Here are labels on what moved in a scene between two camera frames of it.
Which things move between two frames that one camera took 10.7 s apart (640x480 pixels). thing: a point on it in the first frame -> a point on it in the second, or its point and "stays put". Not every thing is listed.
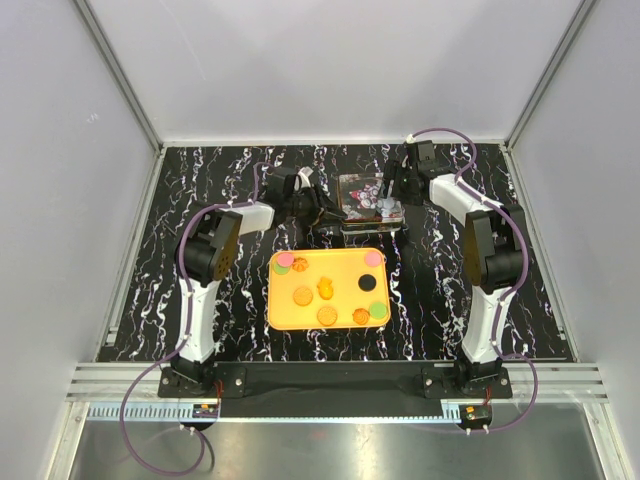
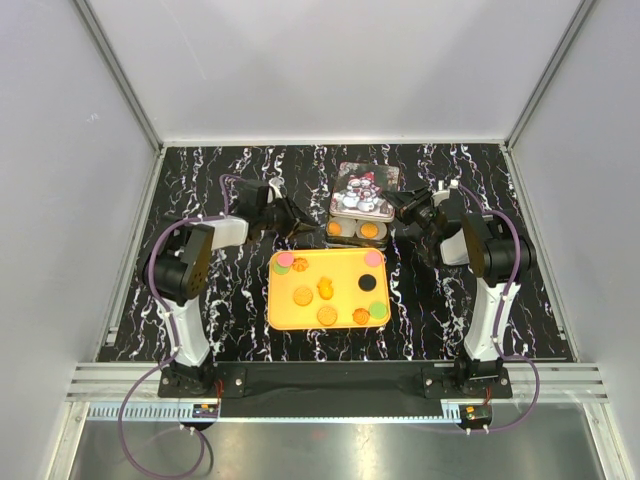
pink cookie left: [286, 259] stays put
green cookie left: [281, 270] stays put
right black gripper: [397, 170] -> [415, 195]
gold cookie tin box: [375, 224] -> [354, 242]
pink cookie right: [372, 258] stays put
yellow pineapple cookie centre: [325, 289] stays put
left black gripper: [319, 205] -> [293, 212]
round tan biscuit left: [303, 296] stays put
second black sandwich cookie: [367, 282] stays put
